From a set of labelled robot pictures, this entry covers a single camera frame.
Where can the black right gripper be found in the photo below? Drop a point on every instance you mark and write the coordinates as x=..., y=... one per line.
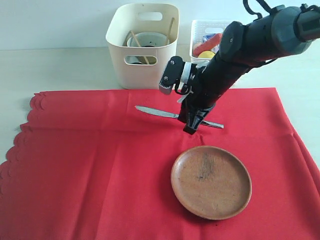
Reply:
x=210, y=84

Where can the metal table knife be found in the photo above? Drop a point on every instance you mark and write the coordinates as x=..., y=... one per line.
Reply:
x=165, y=114

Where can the yellow lemon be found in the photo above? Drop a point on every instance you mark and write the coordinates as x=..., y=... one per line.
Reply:
x=208, y=54

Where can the brown wooden plate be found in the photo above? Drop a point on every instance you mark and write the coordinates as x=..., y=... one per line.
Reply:
x=211, y=182

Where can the stainless steel cup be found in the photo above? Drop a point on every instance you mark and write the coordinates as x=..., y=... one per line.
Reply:
x=134, y=60

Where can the blue white milk carton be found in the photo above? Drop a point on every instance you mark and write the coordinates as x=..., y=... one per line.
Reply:
x=207, y=37

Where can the red sausage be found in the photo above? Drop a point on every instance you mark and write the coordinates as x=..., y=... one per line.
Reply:
x=208, y=45

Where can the white ceramic bowl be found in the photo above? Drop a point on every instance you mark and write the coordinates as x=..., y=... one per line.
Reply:
x=148, y=39

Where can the brown egg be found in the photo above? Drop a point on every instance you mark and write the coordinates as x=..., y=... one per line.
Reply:
x=196, y=45

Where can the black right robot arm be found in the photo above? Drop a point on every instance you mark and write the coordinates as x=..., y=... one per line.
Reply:
x=285, y=31

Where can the white perforated plastic basket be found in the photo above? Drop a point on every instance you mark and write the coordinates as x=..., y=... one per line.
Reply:
x=202, y=28

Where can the cream plastic bin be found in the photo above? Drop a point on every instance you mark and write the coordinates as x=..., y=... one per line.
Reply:
x=134, y=18

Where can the red tablecloth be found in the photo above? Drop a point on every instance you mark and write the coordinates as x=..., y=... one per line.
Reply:
x=87, y=165

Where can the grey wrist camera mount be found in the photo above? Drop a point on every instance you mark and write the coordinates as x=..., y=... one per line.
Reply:
x=175, y=75

